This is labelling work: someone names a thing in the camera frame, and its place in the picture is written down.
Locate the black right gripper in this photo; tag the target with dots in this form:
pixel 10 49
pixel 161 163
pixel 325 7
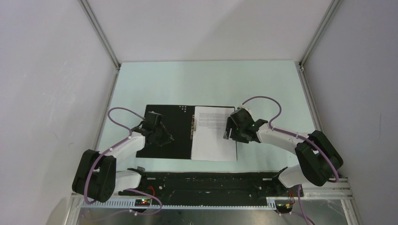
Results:
pixel 233 134

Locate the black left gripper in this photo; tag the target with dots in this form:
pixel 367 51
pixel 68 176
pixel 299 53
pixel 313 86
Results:
pixel 167 137

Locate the beige black file folder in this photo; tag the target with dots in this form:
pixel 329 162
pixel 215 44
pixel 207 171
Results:
pixel 188 132

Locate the white paper stack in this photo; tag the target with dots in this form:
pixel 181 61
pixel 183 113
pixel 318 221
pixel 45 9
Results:
pixel 209 145

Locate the printed white paper sheet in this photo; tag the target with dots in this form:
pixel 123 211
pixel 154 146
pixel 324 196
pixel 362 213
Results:
pixel 211 116

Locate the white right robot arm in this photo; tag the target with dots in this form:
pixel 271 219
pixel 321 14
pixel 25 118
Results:
pixel 318 160

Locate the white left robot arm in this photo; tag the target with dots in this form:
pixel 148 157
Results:
pixel 97 178

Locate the silver folder clip mechanism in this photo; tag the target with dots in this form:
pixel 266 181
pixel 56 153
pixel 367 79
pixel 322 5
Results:
pixel 193 126

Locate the left controller circuit board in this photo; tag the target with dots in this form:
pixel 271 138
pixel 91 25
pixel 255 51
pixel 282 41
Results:
pixel 142 202

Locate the controller circuit board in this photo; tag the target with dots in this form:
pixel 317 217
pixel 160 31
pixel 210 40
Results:
pixel 142 202
pixel 284 208

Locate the right controller circuit board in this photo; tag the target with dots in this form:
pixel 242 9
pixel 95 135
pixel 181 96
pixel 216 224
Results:
pixel 284 208

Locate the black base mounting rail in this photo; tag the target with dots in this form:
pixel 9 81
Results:
pixel 213 189

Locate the left aluminium frame post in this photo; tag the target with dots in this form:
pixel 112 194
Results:
pixel 86 7

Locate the aluminium frame post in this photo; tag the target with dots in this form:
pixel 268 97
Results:
pixel 86 7
pixel 321 29

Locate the right aluminium frame post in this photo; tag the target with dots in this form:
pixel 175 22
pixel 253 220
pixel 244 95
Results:
pixel 321 29

